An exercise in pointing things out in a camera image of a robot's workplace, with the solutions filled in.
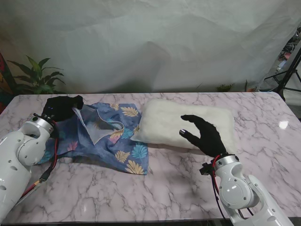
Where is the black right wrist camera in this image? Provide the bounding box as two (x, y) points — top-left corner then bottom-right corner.
(199, 162), (214, 176)

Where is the white backdrop cloth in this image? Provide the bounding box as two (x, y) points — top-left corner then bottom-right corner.
(0, 0), (301, 94)

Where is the black tripod stand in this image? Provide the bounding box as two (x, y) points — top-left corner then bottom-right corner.
(264, 42), (301, 102)

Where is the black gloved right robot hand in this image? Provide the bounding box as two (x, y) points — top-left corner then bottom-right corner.
(180, 114), (228, 157)

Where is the red black right arm cable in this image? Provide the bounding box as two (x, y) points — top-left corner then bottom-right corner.
(210, 160), (254, 219)

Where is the small green bushy plant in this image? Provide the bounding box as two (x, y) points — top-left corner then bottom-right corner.
(215, 83), (235, 93)

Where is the blue floral pillowcase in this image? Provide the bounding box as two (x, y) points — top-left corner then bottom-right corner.
(35, 102), (149, 176)

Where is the large green leafy plant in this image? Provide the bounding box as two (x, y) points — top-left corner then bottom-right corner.
(7, 55), (66, 95)

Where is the colourful painted panel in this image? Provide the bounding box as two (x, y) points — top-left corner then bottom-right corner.
(0, 51), (17, 111)

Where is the white pillow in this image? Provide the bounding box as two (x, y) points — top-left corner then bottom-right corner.
(130, 98), (236, 153)

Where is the red black left arm cable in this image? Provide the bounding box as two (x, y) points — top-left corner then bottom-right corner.
(16, 121), (59, 203)

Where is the red black arm cable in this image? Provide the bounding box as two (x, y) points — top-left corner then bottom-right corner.
(16, 121), (59, 203)
(210, 160), (254, 219)

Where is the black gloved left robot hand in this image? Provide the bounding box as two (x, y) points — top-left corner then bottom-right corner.
(43, 95), (85, 123)

